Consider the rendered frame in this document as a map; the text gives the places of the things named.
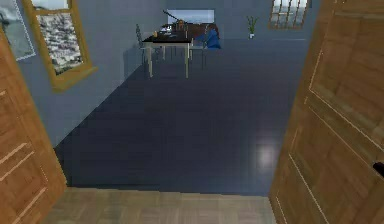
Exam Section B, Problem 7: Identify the black top dining table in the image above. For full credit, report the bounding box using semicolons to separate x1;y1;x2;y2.
142;29;194;80

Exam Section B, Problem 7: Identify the green potted house plant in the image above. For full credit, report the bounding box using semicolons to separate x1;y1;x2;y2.
246;15;260;40

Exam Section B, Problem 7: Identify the black desk lamp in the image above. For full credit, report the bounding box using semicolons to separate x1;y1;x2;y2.
162;9;188;33

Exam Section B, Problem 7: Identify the black door handle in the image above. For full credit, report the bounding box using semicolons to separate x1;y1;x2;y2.
372;161;384;178

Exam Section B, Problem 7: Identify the white framed wall picture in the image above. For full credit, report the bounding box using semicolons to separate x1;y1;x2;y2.
0;0;37;62

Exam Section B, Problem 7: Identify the wooden framed window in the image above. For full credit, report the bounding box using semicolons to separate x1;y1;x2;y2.
21;0;99;94

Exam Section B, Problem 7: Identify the blue cloth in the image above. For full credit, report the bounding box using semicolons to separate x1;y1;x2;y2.
195;25;222;50

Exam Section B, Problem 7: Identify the pale wide wall picture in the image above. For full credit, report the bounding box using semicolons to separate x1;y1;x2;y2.
166;8;216;26

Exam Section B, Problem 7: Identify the wooden barred window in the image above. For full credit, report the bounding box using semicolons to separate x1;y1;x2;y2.
268;0;312;30

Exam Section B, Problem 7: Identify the brown wooden room door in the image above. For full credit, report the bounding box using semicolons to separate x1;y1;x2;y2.
268;0;384;224
0;25;68;224

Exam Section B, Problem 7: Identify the grey dining chair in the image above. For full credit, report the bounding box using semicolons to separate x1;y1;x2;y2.
189;26;210;70
135;23;160;68

